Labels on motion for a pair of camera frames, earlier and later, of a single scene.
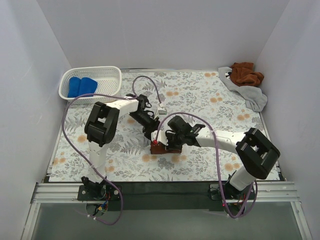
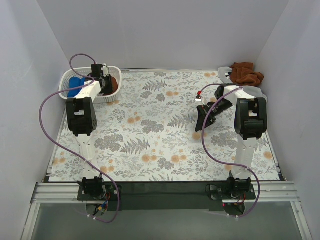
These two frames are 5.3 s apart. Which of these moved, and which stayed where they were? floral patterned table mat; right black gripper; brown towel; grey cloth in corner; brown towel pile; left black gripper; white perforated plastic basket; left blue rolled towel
Moved: left black gripper; brown towel; right black gripper
Stayed: brown towel pile; grey cloth in corner; white perforated plastic basket; floral patterned table mat; left blue rolled towel
